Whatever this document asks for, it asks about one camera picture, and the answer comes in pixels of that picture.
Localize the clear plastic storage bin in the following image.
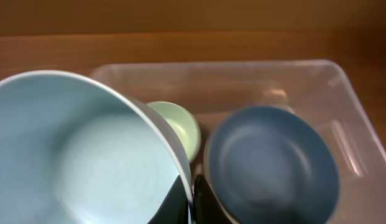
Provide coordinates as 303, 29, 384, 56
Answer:
91, 60, 386, 223

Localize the light blue plastic bowl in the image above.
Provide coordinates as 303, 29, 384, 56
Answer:
0, 70, 193, 224

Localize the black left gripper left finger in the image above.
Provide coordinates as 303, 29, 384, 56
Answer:
149, 176, 189, 224

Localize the mint green plastic bowl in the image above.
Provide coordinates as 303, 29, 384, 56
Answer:
147, 101, 201, 163

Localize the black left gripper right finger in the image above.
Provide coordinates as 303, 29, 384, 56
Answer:
194, 174, 232, 224

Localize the dark blue plastic plate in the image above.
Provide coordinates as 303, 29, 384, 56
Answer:
204, 106, 339, 223

